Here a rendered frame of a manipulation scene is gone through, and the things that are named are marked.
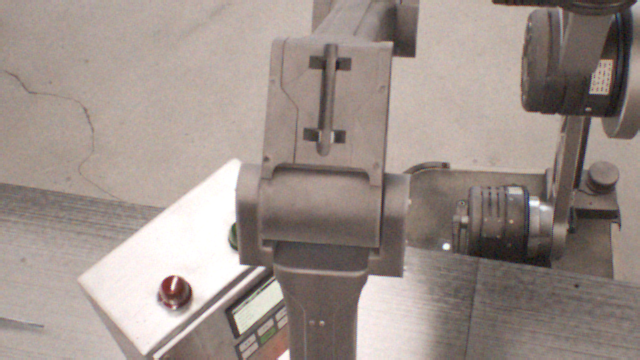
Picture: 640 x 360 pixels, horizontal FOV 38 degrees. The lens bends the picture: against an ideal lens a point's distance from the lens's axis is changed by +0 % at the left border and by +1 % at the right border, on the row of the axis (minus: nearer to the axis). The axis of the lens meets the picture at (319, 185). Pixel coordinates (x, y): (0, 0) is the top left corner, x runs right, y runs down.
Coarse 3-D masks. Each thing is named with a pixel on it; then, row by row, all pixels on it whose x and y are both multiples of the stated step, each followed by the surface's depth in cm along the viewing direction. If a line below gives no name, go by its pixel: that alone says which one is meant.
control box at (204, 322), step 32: (192, 192) 77; (224, 192) 77; (160, 224) 76; (192, 224) 76; (224, 224) 75; (128, 256) 74; (160, 256) 74; (192, 256) 74; (224, 256) 74; (96, 288) 73; (128, 288) 73; (192, 288) 72; (224, 288) 72; (128, 320) 71; (160, 320) 71; (192, 320) 72; (224, 320) 74; (128, 352) 79; (160, 352) 70; (192, 352) 74; (224, 352) 78; (256, 352) 83
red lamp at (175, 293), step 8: (168, 280) 71; (176, 280) 70; (184, 280) 71; (160, 288) 71; (168, 288) 70; (176, 288) 70; (184, 288) 71; (160, 296) 72; (168, 296) 70; (176, 296) 70; (184, 296) 71; (192, 296) 72; (168, 304) 71; (176, 304) 71; (184, 304) 71
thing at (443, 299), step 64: (0, 192) 157; (64, 192) 156; (0, 256) 150; (64, 256) 149; (448, 256) 145; (0, 320) 144; (64, 320) 143; (384, 320) 139; (448, 320) 139; (512, 320) 138; (576, 320) 138
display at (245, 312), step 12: (252, 288) 74; (264, 288) 75; (276, 288) 77; (240, 300) 74; (252, 300) 75; (264, 300) 77; (276, 300) 78; (228, 312) 73; (240, 312) 75; (252, 312) 76; (264, 312) 78; (240, 324) 76; (252, 324) 78; (240, 336) 78
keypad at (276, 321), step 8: (280, 312) 81; (264, 320) 80; (272, 320) 81; (280, 320) 82; (256, 328) 80; (264, 328) 81; (272, 328) 82; (280, 328) 84; (248, 336) 79; (256, 336) 81; (264, 336) 82; (272, 336) 83; (240, 344) 79; (248, 344) 81; (256, 344) 82; (240, 352) 80; (248, 352) 82
